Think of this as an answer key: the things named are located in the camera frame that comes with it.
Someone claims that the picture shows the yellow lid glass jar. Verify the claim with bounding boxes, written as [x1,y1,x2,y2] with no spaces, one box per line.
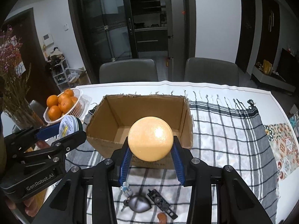
[128,116,173,162]

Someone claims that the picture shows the glass vase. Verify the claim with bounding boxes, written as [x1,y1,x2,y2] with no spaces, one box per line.
[4,108,44,129]

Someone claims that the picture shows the person left hand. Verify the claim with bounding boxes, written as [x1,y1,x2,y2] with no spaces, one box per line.
[4,190,46,217]

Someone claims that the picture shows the dried purple flowers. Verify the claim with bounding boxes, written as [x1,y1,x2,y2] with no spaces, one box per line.
[1,25,30,113]

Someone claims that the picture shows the round white tin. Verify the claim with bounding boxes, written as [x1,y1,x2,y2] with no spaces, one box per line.
[58,115,83,139]

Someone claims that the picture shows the brown wooden bean charm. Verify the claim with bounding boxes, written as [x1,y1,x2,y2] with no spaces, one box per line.
[157,212,167,224]

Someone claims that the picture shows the patterned table runner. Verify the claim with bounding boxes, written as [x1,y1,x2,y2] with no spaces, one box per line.
[264,123,298,181]

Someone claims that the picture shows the orange fruit front left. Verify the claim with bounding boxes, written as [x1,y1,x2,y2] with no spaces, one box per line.
[48,105,62,121]

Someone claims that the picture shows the tv cabinet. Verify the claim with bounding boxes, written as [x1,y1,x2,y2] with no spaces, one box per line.
[251,60,298,93]

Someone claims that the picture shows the brown cardboard box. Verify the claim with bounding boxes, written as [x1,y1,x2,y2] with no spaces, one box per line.
[86,95,193,169]

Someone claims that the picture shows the grey chair left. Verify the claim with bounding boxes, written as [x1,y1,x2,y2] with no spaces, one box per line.
[99,59,158,83]

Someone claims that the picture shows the grey plaid tablecloth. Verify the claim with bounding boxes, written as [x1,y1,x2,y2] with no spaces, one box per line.
[65,87,277,221]

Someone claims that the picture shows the orange fruit middle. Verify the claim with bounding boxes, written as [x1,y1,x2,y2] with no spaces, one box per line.
[58,94,74,113]

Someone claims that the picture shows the white wire fruit basket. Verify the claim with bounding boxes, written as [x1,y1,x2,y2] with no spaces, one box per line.
[43,88,85,124]

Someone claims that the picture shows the grey chair right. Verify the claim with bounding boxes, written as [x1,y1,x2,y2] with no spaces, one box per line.
[184,58,239,86]

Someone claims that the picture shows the black glass sliding door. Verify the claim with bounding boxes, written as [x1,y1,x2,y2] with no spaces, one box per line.
[68,0,196,83]

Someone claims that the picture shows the dark grey triangular case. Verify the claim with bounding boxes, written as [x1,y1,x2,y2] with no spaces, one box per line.
[122,195,152,213]

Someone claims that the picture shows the white storage rack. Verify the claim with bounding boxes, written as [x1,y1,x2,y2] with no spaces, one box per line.
[45,47,70,91]

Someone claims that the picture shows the white blue figurine keychain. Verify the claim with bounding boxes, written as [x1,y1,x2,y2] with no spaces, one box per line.
[121,181,133,198]

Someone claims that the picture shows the grey chair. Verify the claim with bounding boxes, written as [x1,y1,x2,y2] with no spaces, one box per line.
[184,58,239,86]
[99,59,158,83]

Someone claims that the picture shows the black bike light mount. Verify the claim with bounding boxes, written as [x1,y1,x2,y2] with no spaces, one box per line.
[147,189,178,220]

